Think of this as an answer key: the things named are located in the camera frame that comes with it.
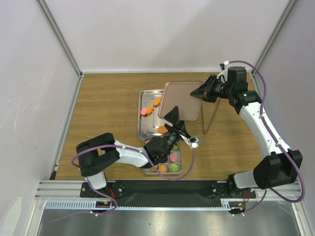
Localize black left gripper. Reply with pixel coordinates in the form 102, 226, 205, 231
160, 106, 190, 158

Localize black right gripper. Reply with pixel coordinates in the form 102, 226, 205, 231
190, 74, 233, 103

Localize brown tin lid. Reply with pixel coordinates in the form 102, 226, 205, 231
158, 81, 203, 121

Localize metal tongs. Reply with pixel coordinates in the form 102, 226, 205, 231
201, 99, 221, 135

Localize pink round cookie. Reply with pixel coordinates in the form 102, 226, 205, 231
169, 153, 178, 163

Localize orange scalloped flower cookie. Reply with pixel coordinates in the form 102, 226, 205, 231
158, 165, 168, 173

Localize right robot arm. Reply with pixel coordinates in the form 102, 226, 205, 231
190, 66, 303, 201

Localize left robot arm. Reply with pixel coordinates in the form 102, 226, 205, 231
75, 106, 191, 197

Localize orange plain round cookie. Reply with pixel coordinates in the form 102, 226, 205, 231
157, 126, 168, 134

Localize orange fish cookie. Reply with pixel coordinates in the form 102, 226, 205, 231
153, 98, 161, 107

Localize orange star cookie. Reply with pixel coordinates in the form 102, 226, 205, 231
146, 106, 154, 115

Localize pink cookie at edge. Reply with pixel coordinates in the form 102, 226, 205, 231
140, 107, 148, 116

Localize brown cookie tin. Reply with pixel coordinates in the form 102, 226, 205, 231
155, 141, 183, 175

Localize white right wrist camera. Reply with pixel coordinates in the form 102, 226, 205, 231
218, 60, 229, 77

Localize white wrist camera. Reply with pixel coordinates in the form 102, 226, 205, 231
218, 60, 229, 77
180, 134, 200, 149

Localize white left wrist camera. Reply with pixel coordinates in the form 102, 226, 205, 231
180, 134, 200, 149

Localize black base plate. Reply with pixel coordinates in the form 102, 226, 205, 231
80, 179, 256, 208

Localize aluminium frame rail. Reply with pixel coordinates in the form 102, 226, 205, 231
34, 179, 306, 211

